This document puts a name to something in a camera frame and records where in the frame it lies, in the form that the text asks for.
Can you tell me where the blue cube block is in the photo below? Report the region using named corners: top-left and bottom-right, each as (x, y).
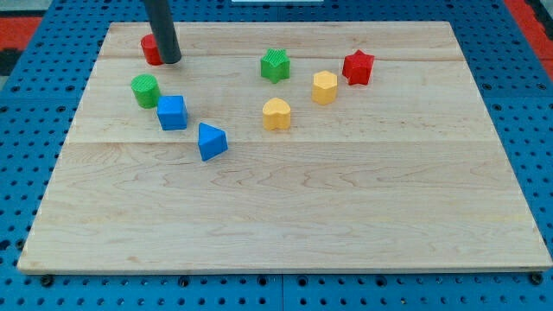
top-left (156, 95), bottom-right (188, 130)

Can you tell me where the red cylinder block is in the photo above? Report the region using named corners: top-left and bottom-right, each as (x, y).
top-left (140, 34), bottom-right (163, 66)

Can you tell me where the blue triangle block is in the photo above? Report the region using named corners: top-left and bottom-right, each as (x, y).
top-left (198, 123), bottom-right (228, 162)

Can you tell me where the green cylinder block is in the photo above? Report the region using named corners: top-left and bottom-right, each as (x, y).
top-left (130, 73), bottom-right (161, 109)

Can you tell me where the light wooden board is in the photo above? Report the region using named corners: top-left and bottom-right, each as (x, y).
top-left (17, 22), bottom-right (552, 275)

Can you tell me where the yellow hexagon block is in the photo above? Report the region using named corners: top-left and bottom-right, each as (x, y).
top-left (311, 71), bottom-right (338, 105)

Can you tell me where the green star block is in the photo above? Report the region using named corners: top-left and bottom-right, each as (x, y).
top-left (260, 48), bottom-right (290, 84)

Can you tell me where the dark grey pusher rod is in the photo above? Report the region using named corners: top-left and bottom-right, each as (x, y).
top-left (143, 0), bottom-right (181, 64)

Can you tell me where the red star block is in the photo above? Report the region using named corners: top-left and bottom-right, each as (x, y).
top-left (342, 49), bottom-right (375, 86)

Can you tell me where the yellow heart block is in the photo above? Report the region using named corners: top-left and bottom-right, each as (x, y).
top-left (262, 98), bottom-right (291, 130)

